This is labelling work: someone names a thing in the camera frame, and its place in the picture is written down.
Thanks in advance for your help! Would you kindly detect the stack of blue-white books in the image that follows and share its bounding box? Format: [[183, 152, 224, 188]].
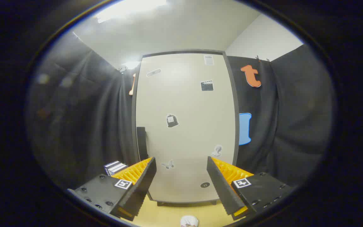
[[104, 160, 128, 176]]

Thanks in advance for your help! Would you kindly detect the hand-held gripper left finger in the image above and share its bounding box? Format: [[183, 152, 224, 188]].
[[67, 157, 157, 221]]

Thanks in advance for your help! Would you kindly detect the white canvas shoe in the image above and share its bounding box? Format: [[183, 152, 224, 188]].
[[180, 215, 199, 227]]

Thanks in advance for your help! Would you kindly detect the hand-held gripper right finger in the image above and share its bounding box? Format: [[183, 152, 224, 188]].
[[206, 156, 293, 221]]

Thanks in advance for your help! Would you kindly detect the grey shoe cabinet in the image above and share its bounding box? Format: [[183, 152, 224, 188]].
[[132, 49, 240, 207]]

